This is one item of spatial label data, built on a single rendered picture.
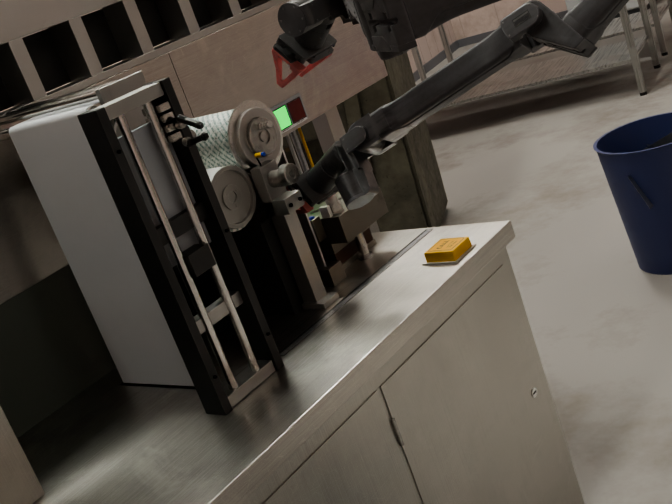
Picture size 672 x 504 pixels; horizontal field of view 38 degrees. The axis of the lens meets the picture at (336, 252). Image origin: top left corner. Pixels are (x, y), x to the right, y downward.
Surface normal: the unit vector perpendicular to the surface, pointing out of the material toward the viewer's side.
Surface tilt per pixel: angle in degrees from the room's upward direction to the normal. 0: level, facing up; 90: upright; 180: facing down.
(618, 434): 0
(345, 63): 90
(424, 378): 90
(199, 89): 90
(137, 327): 90
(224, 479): 0
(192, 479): 0
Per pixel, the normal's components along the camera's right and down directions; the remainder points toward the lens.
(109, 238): -0.57, 0.44
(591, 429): -0.32, -0.90
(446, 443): 0.75, -0.06
